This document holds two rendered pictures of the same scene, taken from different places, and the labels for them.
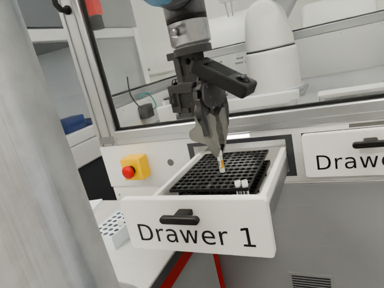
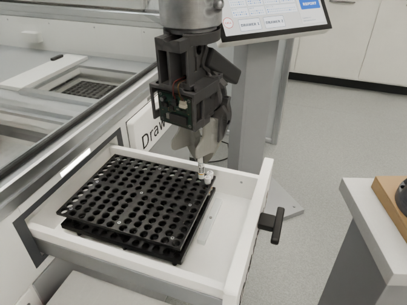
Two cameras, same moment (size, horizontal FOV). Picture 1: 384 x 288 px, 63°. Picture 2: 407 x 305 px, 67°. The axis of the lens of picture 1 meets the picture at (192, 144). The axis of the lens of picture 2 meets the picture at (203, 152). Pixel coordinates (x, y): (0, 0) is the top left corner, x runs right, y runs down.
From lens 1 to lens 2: 0.74 m
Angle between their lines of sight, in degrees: 88
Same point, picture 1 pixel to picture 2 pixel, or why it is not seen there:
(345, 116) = (146, 92)
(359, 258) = not seen: hidden behind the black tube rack
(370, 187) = (158, 145)
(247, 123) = (83, 135)
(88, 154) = not seen: outside the picture
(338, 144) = (150, 118)
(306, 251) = not seen: hidden behind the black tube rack
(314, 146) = (140, 128)
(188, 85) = (216, 83)
